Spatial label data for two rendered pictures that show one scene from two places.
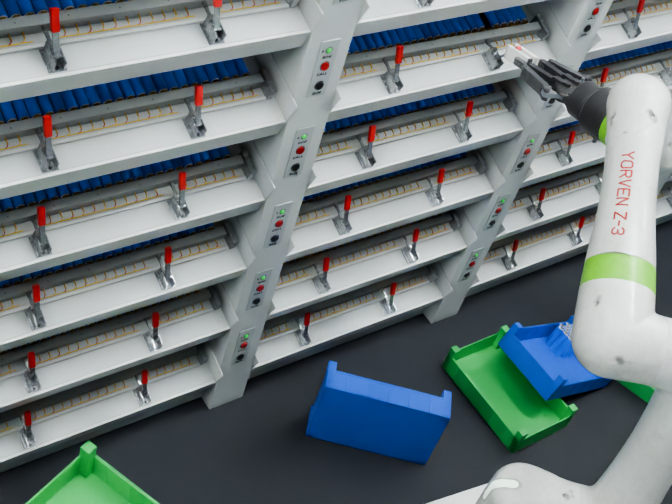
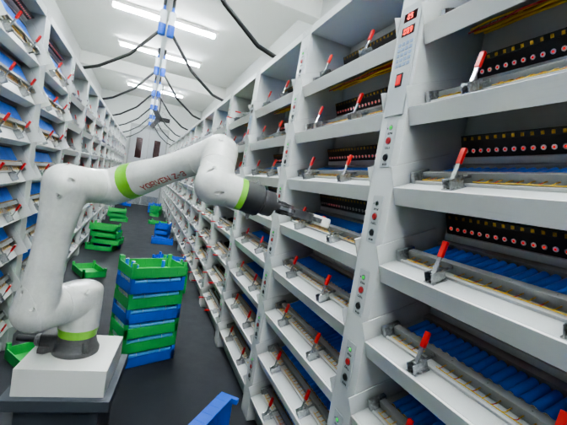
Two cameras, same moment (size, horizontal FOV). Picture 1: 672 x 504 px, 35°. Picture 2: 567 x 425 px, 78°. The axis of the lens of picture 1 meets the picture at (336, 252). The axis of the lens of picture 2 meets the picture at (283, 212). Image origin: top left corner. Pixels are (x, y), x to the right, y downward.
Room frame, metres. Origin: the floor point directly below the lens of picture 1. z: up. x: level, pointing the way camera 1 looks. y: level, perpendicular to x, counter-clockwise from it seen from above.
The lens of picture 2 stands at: (2.24, -1.28, 1.05)
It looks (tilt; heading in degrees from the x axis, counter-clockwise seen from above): 4 degrees down; 115
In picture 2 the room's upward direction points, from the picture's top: 9 degrees clockwise
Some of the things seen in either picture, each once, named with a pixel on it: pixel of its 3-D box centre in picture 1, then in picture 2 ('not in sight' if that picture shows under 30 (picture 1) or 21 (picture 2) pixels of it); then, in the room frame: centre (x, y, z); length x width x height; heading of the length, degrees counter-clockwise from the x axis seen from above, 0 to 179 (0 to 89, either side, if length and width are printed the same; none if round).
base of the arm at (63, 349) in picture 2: not in sight; (60, 339); (1.09, -0.49, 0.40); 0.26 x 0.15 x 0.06; 33
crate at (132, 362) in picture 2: not in sight; (141, 348); (0.83, 0.18, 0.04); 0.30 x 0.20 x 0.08; 70
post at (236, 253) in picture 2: not in sight; (251, 212); (1.10, 0.68, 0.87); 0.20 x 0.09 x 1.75; 48
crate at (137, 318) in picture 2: not in sight; (147, 307); (0.83, 0.18, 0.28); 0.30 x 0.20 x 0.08; 70
